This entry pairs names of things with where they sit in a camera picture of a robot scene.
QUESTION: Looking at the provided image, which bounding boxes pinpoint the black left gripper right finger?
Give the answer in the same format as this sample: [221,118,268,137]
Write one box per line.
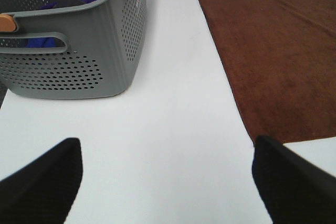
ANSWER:
[251,135,335,223]

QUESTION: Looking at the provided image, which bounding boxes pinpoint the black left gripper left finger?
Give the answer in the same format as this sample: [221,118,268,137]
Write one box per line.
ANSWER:
[1,138,83,223]

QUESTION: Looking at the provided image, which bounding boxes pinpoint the brown towel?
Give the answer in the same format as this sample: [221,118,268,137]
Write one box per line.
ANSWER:
[198,0,335,143]

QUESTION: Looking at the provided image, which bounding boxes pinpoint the grey perforated plastic basket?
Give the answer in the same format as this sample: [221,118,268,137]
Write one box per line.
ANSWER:
[1,0,146,99]

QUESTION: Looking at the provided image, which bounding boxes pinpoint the dark purple cloth in basket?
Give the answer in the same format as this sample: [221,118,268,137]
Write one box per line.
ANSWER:
[52,0,85,8]

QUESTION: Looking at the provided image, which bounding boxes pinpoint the blue cloth in basket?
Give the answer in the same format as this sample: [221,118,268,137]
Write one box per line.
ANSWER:
[25,0,97,48]

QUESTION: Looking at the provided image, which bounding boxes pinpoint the wooden basket handle grip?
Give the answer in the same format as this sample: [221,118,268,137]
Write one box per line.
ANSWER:
[0,14,16,33]

